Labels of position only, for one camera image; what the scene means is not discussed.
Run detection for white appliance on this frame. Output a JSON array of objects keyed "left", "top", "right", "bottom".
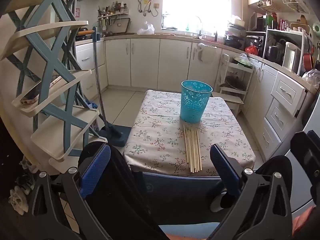
[{"left": 287, "top": 92, "right": 320, "bottom": 215}]

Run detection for white wire dish rack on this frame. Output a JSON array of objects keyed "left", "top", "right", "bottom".
[{"left": 257, "top": 0, "right": 312, "bottom": 14}]

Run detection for cream base cabinets under window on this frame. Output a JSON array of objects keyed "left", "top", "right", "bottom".
[{"left": 104, "top": 36, "right": 227, "bottom": 90}]

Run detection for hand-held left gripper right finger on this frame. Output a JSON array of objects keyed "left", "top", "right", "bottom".
[{"left": 209, "top": 143, "right": 293, "bottom": 240}]

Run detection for dark wok with lid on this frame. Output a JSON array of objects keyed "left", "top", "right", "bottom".
[{"left": 224, "top": 76, "right": 247, "bottom": 91}]

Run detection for white shoes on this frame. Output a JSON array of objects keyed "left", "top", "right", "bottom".
[{"left": 9, "top": 186, "right": 29, "bottom": 215}]

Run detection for grey shoes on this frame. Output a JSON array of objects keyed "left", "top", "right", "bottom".
[{"left": 19, "top": 155, "right": 37, "bottom": 188}]

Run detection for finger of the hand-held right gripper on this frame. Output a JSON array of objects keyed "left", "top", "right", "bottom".
[{"left": 290, "top": 131, "right": 316, "bottom": 178}]

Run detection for teal perforated plastic basket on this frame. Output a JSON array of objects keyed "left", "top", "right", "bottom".
[{"left": 180, "top": 80, "right": 213, "bottom": 123}]

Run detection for red plastic bag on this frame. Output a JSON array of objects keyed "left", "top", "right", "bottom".
[{"left": 244, "top": 44, "right": 259, "bottom": 55}]

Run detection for cream base cabinets with drawers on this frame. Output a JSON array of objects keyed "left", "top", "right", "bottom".
[{"left": 246, "top": 56, "right": 312, "bottom": 159}]

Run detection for black toaster oven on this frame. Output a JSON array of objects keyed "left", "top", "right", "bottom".
[{"left": 246, "top": 34, "right": 266, "bottom": 57}]

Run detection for row of wooden chopsticks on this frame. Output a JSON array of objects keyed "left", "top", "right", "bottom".
[{"left": 183, "top": 124, "right": 202, "bottom": 173}]

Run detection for white electric kettle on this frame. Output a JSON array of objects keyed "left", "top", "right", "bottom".
[{"left": 282, "top": 41, "right": 302, "bottom": 72}]

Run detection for smartphone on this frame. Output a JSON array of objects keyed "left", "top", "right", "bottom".
[{"left": 20, "top": 76, "right": 62, "bottom": 105}]

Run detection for black wok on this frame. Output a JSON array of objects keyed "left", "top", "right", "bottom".
[{"left": 76, "top": 29, "right": 95, "bottom": 42}]

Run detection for small white hanging bag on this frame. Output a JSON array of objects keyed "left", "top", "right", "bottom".
[{"left": 197, "top": 43, "right": 206, "bottom": 62}]

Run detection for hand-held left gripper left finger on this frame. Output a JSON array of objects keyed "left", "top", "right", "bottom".
[{"left": 25, "top": 142, "right": 112, "bottom": 240}]

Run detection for white counter rack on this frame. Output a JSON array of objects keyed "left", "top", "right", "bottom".
[{"left": 264, "top": 27, "right": 309, "bottom": 77}]

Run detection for person's orange clothing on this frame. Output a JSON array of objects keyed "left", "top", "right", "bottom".
[{"left": 291, "top": 205, "right": 319, "bottom": 240}]

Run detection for floral tablecloth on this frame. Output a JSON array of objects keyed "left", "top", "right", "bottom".
[{"left": 123, "top": 89, "right": 256, "bottom": 178}]

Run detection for small white shelf stand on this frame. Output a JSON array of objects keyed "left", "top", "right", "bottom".
[{"left": 216, "top": 53, "right": 254, "bottom": 117}]

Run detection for microwave oven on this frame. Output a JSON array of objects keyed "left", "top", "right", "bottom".
[{"left": 249, "top": 12, "right": 268, "bottom": 32}]

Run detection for clear plastic bag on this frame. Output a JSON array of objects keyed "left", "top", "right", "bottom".
[{"left": 301, "top": 69, "right": 320, "bottom": 90}]

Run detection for red pot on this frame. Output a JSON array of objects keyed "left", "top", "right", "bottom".
[{"left": 303, "top": 52, "right": 317, "bottom": 70}]

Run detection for mop with metal handle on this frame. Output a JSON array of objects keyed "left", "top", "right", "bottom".
[{"left": 92, "top": 26, "right": 132, "bottom": 147}]

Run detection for kitchen faucet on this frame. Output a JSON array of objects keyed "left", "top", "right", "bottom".
[{"left": 194, "top": 16, "right": 203, "bottom": 40}]

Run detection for wall shelf with utensils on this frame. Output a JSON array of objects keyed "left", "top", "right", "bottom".
[{"left": 97, "top": 1, "right": 130, "bottom": 19}]

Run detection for white plastic bag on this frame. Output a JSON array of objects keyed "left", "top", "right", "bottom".
[{"left": 137, "top": 22, "right": 155, "bottom": 35}]

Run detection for tiered shelf rack blue frame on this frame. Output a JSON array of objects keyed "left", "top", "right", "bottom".
[{"left": 0, "top": 0, "right": 110, "bottom": 174}]

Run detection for bag of green vegetables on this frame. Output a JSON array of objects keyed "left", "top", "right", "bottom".
[{"left": 232, "top": 53, "right": 253, "bottom": 67}]

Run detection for leaning dark tray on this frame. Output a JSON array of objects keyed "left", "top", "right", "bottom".
[{"left": 109, "top": 17, "right": 131, "bottom": 35}]

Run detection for cream base cabinets under stove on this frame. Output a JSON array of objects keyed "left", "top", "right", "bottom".
[{"left": 75, "top": 40, "right": 108, "bottom": 100}]

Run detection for kitchen window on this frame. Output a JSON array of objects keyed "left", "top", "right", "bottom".
[{"left": 161, "top": 0, "right": 232, "bottom": 30}]

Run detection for black cookware pile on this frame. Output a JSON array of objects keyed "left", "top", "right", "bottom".
[{"left": 224, "top": 25, "right": 247, "bottom": 51}]

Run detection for black kettle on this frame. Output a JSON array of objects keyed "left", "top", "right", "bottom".
[{"left": 267, "top": 39, "right": 284, "bottom": 59}]

